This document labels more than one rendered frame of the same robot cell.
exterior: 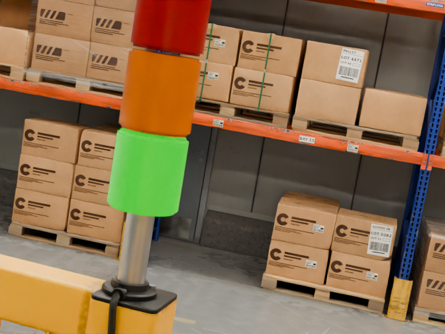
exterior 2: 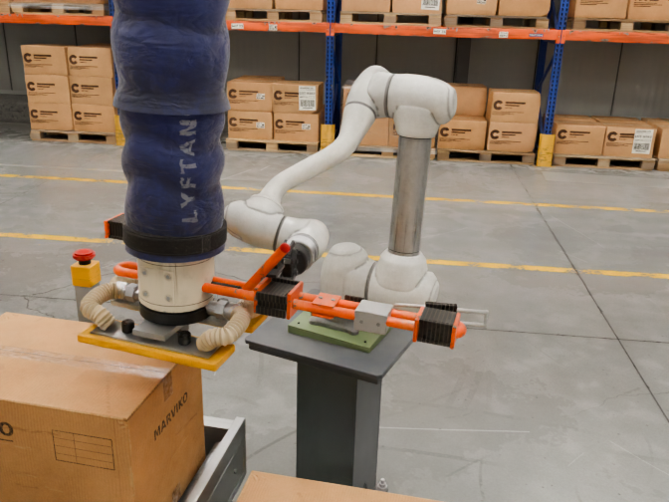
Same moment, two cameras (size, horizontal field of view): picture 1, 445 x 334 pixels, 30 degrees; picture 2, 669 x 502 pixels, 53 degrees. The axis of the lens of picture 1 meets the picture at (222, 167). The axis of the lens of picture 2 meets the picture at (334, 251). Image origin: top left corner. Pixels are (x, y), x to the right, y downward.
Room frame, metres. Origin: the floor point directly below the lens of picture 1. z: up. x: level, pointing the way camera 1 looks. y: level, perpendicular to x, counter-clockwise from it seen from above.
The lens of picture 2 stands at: (-0.78, -1.53, 1.81)
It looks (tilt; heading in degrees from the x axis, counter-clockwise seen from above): 20 degrees down; 357
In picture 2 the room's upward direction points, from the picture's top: 2 degrees clockwise
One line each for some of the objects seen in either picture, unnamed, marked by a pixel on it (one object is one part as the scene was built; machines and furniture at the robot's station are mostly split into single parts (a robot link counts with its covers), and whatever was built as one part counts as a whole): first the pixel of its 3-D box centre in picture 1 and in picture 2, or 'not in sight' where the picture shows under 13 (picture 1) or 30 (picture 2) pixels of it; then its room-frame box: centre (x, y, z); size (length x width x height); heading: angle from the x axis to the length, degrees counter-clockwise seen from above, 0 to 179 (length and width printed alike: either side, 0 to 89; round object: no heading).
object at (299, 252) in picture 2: not in sight; (291, 263); (0.78, -1.51, 1.20); 0.09 x 0.07 x 0.08; 166
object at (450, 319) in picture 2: not in sight; (436, 327); (0.45, -1.82, 1.19); 0.08 x 0.07 x 0.05; 70
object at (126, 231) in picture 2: not in sight; (176, 230); (0.66, -1.26, 1.33); 0.23 x 0.23 x 0.04
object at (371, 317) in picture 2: not in sight; (373, 317); (0.50, -1.69, 1.19); 0.07 x 0.07 x 0.04; 70
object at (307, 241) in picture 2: not in sight; (299, 253); (0.85, -1.53, 1.20); 0.09 x 0.06 x 0.09; 76
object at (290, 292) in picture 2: not in sight; (278, 297); (0.57, -1.49, 1.20); 0.10 x 0.08 x 0.06; 160
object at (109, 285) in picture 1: (130, 285); not in sight; (0.57, 0.05, 2.10); 0.04 x 0.04 x 0.01
